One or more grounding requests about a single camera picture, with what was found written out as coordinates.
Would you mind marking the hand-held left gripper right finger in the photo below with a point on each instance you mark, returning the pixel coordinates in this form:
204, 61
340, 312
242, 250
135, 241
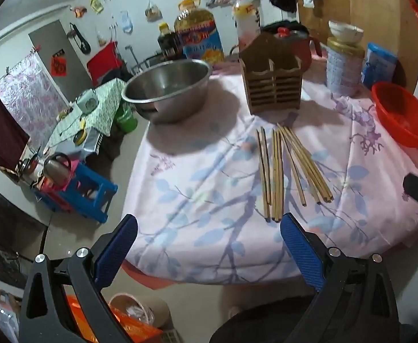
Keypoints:
302, 253

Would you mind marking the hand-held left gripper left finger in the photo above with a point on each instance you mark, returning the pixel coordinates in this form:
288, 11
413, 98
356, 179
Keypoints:
118, 246

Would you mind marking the row of wooden chopsticks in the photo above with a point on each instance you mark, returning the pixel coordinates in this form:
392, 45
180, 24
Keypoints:
277, 171

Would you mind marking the wooden slatted chopstick holder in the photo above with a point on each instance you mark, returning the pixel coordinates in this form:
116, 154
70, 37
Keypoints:
273, 85

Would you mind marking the blue plastic stool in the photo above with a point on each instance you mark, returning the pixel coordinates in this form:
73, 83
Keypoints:
87, 193

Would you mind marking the beige bucket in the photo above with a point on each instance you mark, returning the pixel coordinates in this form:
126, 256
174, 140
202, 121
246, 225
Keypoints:
155, 305

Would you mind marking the red plastic basket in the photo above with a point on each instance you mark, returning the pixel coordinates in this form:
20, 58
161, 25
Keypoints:
402, 114

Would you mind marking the orange box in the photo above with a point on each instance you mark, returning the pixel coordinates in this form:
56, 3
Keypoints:
137, 328

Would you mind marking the steel kettle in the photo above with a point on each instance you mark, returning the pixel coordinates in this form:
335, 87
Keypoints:
55, 169

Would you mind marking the pink floral tablecloth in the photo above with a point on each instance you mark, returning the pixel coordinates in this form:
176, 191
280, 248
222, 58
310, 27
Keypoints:
202, 185

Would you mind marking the yellow tape roll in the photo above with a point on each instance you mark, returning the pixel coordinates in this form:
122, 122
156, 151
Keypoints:
80, 137

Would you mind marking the green bucket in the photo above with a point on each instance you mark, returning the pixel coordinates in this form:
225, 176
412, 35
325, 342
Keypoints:
126, 119

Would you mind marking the green patterned table cover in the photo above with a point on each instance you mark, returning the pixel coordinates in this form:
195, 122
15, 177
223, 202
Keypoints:
101, 110

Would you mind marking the milk powder tin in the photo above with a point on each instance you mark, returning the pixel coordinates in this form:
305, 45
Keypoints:
343, 68

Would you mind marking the small white appliance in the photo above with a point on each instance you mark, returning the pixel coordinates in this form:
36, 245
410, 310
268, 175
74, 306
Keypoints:
86, 102

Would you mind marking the stainless steel bowl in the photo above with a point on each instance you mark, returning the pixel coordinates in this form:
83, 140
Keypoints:
166, 89

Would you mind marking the white ceramic bowl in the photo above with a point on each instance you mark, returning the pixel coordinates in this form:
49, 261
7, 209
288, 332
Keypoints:
344, 32

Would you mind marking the pink floral curtain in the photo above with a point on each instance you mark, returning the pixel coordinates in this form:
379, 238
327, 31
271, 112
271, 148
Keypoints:
26, 93

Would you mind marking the red electric pot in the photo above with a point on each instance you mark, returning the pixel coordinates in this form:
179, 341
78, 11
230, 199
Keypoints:
303, 51

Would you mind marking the red cloth bag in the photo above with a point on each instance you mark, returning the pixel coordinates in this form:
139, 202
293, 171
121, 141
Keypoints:
103, 60

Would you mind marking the red paper door sign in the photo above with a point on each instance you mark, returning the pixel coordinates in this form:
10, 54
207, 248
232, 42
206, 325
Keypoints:
59, 64

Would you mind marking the round wooden board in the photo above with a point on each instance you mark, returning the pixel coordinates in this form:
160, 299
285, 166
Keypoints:
373, 7

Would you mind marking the dark soy sauce bottle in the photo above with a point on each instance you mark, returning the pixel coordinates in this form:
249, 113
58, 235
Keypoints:
168, 43

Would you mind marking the grey door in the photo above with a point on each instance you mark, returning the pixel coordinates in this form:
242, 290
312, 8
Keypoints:
48, 39

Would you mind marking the small hanging clear bag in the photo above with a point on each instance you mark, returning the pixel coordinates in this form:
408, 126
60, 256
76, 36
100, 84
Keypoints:
126, 23

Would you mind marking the yellow cooking oil jug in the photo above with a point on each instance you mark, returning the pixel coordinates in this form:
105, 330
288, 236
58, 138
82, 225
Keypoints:
198, 35

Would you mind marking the small hanging snack bag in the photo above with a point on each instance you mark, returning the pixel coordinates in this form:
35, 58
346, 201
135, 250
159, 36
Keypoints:
152, 12

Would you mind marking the orange hanging packet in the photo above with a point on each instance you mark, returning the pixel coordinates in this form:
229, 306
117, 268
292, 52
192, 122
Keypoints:
79, 11

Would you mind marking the white bottle with red cap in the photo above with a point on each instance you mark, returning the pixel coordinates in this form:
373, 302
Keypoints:
246, 21

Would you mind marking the small yellow hanging packet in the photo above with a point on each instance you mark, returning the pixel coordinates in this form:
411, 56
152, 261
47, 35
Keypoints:
96, 5

